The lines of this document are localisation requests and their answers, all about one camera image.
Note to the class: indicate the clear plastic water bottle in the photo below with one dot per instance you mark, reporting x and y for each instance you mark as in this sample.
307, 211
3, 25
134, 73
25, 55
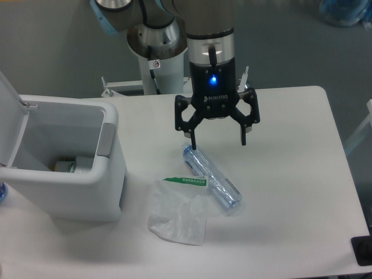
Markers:
224, 193

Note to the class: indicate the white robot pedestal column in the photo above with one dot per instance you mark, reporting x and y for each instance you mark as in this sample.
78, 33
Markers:
160, 53

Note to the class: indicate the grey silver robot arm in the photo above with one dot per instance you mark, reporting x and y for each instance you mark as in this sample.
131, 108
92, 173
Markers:
208, 25

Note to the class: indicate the white trash can lid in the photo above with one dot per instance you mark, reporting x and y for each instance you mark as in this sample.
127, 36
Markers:
14, 117

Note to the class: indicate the black device at table edge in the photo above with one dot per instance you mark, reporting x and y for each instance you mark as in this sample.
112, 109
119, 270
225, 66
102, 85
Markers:
362, 249

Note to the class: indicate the blue plastic wrapped bundle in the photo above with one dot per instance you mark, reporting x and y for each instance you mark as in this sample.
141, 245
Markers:
346, 13

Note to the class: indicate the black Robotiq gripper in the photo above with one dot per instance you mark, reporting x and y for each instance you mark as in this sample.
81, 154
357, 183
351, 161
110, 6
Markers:
214, 95

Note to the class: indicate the white plastic bag green strip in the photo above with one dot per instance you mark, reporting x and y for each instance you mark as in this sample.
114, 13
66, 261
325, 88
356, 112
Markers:
179, 209

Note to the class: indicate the white pedestal base frame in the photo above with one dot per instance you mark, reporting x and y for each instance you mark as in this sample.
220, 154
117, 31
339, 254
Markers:
135, 88

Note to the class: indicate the blue bottle at left edge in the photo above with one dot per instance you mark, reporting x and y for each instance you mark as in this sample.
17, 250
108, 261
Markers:
3, 191

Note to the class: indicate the white trash can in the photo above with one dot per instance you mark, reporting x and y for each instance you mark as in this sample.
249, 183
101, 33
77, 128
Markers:
64, 156

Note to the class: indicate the trash inside the can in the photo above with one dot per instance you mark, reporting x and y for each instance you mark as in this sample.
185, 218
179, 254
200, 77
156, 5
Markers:
79, 165

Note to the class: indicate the white frame at right edge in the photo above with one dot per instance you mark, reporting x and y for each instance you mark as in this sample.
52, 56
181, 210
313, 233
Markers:
360, 133

